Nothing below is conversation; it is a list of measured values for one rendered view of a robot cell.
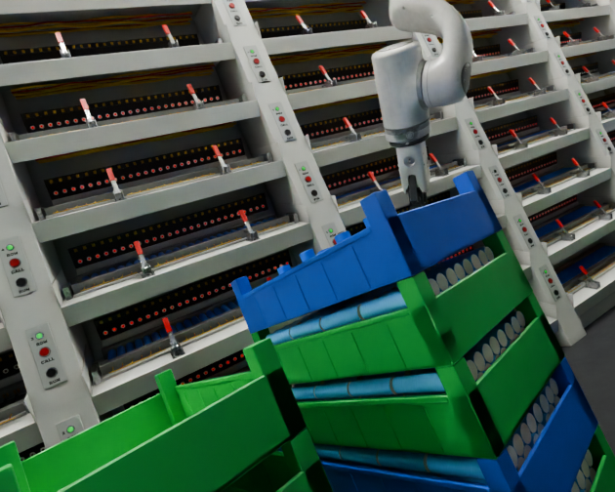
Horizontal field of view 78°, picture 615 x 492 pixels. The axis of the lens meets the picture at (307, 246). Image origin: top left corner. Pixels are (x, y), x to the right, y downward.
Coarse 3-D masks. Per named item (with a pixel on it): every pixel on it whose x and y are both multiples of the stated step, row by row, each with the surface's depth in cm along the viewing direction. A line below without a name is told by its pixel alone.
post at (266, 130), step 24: (216, 0) 112; (240, 0) 115; (216, 24) 115; (240, 48) 110; (264, 48) 113; (240, 72) 111; (264, 96) 109; (240, 120) 123; (264, 120) 108; (264, 144) 113; (288, 144) 107; (288, 168) 105; (312, 168) 108; (288, 192) 109; (312, 216) 104; (336, 216) 107; (312, 240) 105
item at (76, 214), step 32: (160, 160) 109; (192, 160) 113; (224, 160) 117; (256, 160) 110; (64, 192) 99; (96, 192) 102; (128, 192) 95; (160, 192) 91; (192, 192) 95; (224, 192) 99; (32, 224) 80; (64, 224) 83; (96, 224) 86
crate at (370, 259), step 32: (384, 192) 34; (480, 192) 45; (384, 224) 33; (416, 224) 35; (448, 224) 38; (480, 224) 42; (320, 256) 40; (352, 256) 37; (384, 256) 34; (416, 256) 33; (448, 256) 36; (256, 288) 50; (288, 288) 45; (320, 288) 41; (352, 288) 38; (256, 320) 53
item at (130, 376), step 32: (288, 256) 115; (192, 288) 102; (224, 288) 106; (96, 320) 92; (128, 320) 96; (160, 320) 99; (192, 320) 98; (224, 320) 95; (288, 320) 95; (128, 352) 87; (160, 352) 88; (192, 352) 85; (224, 352) 88; (96, 384) 81; (128, 384) 79
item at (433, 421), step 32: (544, 320) 43; (512, 352) 37; (544, 352) 41; (448, 384) 32; (480, 384) 33; (512, 384) 35; (544, 384) 39; (320, 416) 47; (352, 416) 42; (384, 416) 39; (416, 416) 35; (448, 416) 33; (480, 416) 31; (512, 416) 34; (384, 448) 40; (416, 448) 36; (448, 448) 34; (480, 448) 31
